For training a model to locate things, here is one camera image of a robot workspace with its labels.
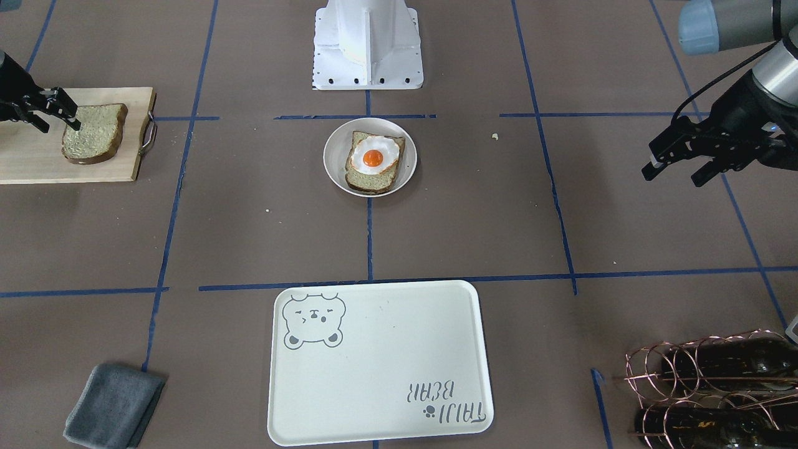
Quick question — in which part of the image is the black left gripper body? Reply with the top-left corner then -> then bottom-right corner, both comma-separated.
661,72 -> 792,170

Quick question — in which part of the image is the bread slice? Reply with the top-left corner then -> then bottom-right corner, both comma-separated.
62,103 -> 128,165
345,131 -> 406,195

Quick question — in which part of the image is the wooden cutting board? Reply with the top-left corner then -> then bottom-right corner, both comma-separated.
1,86 -> 156,185

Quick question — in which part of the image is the fried egg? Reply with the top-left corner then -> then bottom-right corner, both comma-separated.
349,135 -> 401,175

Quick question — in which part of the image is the copper wire bottle rack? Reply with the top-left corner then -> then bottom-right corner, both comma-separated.
620,329 -> 797,448

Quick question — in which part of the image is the dark wine bottle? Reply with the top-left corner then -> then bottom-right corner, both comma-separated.
632,403 -> 797,448
661,336 -> 797,392

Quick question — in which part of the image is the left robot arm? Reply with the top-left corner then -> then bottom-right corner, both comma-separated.
642,1 -> 797,187

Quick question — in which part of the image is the grey folded cloth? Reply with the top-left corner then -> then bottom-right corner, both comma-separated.
63,363 -> 166,448

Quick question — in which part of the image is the white round plate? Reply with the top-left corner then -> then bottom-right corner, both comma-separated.
322,117 -> 418,197

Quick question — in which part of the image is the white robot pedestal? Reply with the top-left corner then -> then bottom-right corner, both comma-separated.
312,1 -> 425,90

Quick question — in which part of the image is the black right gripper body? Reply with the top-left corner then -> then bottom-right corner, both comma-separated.
1,53 -> 56,122

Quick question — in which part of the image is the white bear tray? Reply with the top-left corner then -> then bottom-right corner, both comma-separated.
267,279 -> 495,447

